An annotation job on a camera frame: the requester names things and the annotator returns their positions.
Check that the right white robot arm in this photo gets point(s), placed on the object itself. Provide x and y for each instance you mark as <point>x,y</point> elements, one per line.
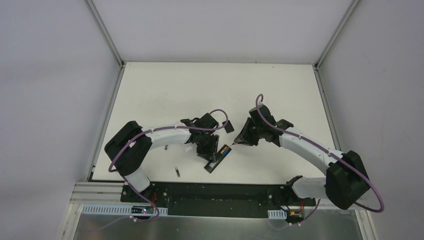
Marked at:
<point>344,177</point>

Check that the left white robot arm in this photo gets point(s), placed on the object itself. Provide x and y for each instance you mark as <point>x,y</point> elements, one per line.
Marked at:
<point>128,148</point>

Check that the controller board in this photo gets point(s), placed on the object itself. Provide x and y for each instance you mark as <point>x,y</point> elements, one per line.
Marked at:
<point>119,210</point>
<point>285,215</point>

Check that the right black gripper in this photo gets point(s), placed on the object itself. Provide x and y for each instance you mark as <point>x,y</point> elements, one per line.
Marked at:
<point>248,131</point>

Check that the orange battery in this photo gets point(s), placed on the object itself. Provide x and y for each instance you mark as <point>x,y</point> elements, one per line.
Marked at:
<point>224,147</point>

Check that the black battery cover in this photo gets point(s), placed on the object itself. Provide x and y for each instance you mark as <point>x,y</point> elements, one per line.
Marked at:
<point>228,127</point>

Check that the left controller board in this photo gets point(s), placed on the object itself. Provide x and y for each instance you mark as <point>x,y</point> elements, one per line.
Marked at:
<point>119,210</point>

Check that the right controller board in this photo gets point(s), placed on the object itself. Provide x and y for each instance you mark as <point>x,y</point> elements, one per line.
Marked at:
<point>285,215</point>

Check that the aluminium frame rail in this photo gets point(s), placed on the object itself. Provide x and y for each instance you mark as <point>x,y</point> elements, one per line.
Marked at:
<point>167,194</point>

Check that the white remote control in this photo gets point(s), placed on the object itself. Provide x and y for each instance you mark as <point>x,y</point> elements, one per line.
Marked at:
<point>186,147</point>

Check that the black remote control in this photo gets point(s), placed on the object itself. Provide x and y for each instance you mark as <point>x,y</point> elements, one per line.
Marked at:
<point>213,164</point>

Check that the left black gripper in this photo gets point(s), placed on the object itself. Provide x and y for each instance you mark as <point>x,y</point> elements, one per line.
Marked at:
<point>208,148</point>

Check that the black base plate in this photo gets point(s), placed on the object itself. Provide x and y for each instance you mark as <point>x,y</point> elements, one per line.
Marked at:
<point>225,209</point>

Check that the black battery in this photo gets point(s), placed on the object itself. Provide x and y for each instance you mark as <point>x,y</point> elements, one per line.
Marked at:
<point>177,172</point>

